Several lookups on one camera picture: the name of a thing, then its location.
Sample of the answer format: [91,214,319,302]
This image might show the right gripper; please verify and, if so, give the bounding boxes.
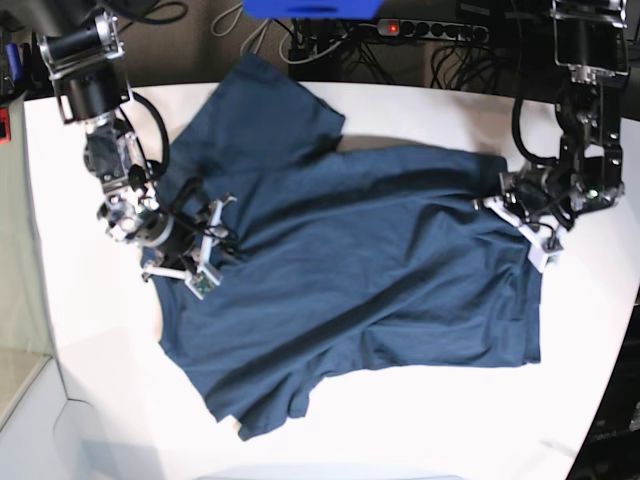
[146,179,237,270]

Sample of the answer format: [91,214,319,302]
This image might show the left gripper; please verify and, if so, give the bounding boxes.
[500,168,575,230]

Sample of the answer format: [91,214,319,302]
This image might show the dark blue t-shirt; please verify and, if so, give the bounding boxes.
[155,54,541,440]

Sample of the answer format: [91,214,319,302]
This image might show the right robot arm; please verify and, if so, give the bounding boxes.
[29,1,235,276]

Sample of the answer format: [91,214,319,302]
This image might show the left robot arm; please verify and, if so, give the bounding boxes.
[501,1,629,230]

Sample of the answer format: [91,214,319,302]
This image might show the black power strip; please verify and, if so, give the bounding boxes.
[375,19,490,44]

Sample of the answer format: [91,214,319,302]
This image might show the blue plastic bin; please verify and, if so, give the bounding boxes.
[242,0,384,19]

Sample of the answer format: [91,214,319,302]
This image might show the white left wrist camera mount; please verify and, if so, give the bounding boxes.
[472,196,566,273]

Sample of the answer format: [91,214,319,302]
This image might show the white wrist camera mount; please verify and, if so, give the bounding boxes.
[472,196,566,273]
[142,194,237,300]

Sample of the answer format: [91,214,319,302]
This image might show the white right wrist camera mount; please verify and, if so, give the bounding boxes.
[142,194,237,300]

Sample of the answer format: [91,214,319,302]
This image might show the white looped cable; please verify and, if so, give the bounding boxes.
[210,0,274,59]

